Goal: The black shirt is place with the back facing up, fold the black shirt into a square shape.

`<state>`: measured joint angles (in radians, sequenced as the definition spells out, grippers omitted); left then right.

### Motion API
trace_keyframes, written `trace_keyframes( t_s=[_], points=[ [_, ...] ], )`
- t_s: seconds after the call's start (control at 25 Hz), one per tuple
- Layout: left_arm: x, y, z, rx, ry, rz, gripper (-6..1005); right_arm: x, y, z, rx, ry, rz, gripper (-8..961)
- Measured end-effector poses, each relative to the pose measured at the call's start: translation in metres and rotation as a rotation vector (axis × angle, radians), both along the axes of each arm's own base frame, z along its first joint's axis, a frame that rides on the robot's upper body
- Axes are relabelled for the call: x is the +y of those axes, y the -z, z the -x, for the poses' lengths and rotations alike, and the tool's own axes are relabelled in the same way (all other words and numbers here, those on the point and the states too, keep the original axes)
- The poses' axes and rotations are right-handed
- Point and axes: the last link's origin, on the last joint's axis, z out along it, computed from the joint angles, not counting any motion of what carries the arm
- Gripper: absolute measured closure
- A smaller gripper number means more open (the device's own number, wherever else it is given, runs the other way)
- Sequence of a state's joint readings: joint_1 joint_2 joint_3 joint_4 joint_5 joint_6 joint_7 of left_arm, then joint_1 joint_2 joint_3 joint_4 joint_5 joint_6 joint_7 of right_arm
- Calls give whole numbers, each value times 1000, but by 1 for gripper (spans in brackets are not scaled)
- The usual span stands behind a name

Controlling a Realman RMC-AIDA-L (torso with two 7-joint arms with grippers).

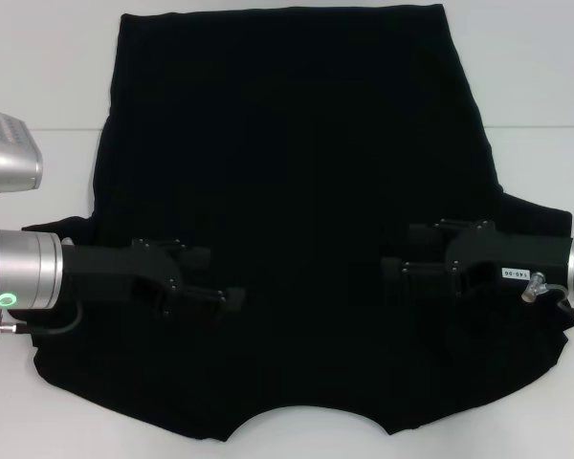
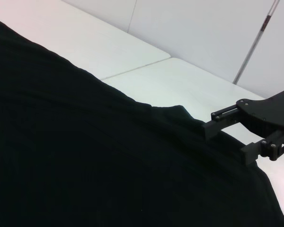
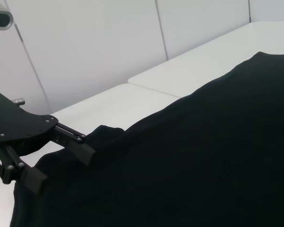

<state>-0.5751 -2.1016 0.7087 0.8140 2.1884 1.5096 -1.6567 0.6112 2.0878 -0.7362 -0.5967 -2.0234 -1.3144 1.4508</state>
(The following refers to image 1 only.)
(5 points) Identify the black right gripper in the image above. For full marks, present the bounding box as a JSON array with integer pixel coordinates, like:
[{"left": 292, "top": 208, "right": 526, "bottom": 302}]
[{"left": 380, "top": 218, "right": 574, "bottom": 308}]

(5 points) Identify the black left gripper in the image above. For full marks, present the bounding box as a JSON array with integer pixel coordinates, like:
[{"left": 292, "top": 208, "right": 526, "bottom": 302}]
[{"left": 60, "top": 237, "right": 249, "bottom": 319}]

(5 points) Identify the black shirt with FREE print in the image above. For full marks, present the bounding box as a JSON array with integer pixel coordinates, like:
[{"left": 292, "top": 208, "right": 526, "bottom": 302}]
[{"left": 21, "top": 3, "right": 574, "bottom": 453}]

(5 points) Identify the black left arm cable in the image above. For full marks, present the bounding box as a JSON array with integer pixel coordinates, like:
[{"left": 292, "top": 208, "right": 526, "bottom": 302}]
[{"left": 0, "top": 300, "right": 83, "bottom": 341}]

